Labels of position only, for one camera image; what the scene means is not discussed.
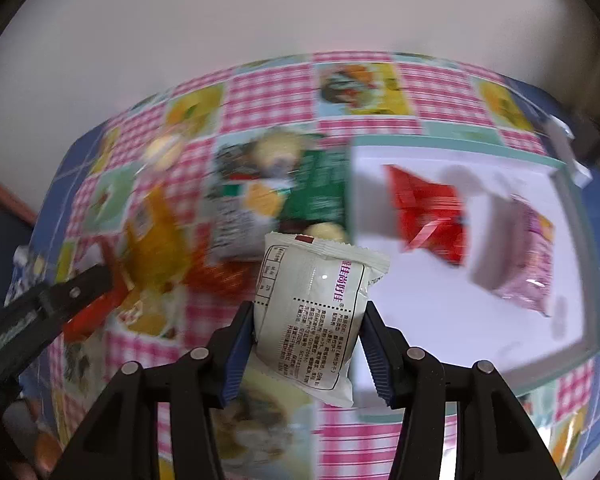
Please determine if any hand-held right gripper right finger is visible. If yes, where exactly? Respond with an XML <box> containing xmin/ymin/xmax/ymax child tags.
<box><xmin>357</xmin><ymin>302</ymin><xmax>556</xmax><ymax>480</ymax></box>

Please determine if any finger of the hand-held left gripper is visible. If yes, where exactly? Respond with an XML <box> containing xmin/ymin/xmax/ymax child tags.
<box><xmin>37</xmin><ymin>264</ymin><xmax>115</xmax><ymax>321</ymax></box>

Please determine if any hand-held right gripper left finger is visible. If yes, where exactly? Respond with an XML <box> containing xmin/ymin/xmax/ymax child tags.
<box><xmin>50</xmin><ymin>302</ymin><xmax>256</xmax><ymax>480</ymax></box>

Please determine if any red-orange snack packet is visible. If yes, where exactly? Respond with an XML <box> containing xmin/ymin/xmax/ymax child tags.
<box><xmin>62</xmin><ymin>270</ymin><xmax>131</xmax><ymax>343</ymax></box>

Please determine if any white tray with teal rim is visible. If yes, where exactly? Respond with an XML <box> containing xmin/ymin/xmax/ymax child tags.
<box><xmin>347</xmin><ymin>135</ymin><xmax>600</xmax><ymax>423</ymax></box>

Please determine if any green snack packet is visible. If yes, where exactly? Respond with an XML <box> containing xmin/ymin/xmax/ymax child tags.
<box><xmin>280</xmin><ymin>147</ymin><xmax>353</xmax><ymax>226</ymax></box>

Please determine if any blue and white packet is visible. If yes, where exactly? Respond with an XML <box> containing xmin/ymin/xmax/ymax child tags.
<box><xmin>5</xmin><ymin>245</ymin><xmax>46</xmax><ymax>306</ymax></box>

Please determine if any clear yellow biscuit packet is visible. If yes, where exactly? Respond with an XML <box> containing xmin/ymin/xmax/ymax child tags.
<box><xmin>115</xmin><ymin>290</ymin><xmax>181</xmax><ymax>336</ymax></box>

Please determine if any orange patterned snack packet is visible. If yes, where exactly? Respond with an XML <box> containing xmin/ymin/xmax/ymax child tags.
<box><xmin>190</xmin><ymin>255</ymin><xmax>261</xmax><ymax>301</ymax></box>

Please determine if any yellow snack packet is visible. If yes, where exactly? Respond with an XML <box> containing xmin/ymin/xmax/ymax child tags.
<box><xmin>122</xmin><ymin>185</ymin><xmax>191</xmax><ymax>291</ymax></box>

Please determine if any grey and white snack packet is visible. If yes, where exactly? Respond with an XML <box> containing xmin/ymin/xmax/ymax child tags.
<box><xmin>207</xmin><ymin>145</ymin><xmax>281</xmax><ymax>261</ymax></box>

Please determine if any red snack packet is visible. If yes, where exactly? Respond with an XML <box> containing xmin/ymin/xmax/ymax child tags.
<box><xmin>384</xmin><ymin>164</ymin><xmax>470</xmax><ymax>267</ymax></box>

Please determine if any clear round cake packet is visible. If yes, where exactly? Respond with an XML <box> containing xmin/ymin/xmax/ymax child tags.
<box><xmin>140</xmin><ymin>130</ymin><xmax>186</xmax><ymax>171</ymax></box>

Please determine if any pink snack packet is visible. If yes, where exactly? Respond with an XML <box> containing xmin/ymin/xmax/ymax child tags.
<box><xmin>490</xmin><ymin>194</ymin><xmax>556</xmax><ymax>318</ymax></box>

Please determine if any clear green-trimmed cake packet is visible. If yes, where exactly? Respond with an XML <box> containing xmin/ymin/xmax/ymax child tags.
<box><xmin>250</xmin><ymin>130</ymin><xmax>326</xmax><ymax>181</ymax></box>

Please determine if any pink checked tablecloth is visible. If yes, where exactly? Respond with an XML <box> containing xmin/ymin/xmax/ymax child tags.
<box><xmin>5</xmin><ymin>51</ymin><xmax>600</xmax><ymax>480</ymax></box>

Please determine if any white plastic box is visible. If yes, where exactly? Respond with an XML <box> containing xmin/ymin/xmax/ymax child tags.
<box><xmin>545</xmin><ymin>115</ymin><xmax>593</xmax><ymax>186</ymax></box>

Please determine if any brown wooden frame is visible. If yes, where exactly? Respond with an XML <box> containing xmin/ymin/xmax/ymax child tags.
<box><xmin>0</xmin><ymin>165</ymin><xmax>38</xmax><ymax>226</ymax></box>

